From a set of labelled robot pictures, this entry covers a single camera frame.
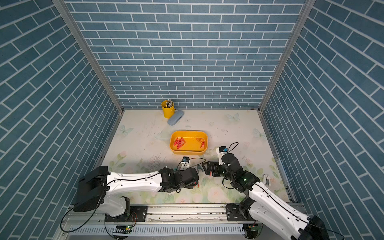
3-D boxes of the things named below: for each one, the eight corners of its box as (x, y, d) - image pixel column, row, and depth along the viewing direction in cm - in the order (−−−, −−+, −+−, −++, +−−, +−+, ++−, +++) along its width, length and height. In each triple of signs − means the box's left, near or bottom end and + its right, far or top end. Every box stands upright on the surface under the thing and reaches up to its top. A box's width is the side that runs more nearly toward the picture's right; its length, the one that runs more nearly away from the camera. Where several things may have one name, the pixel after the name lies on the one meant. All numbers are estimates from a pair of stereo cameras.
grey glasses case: (166, 123, 114) (166, 121, 112) (178, 111, 123) (178, 108, 121) (173, 127, 112) (173, 125, 110) (185, 113, 121) (184, 111, 119)
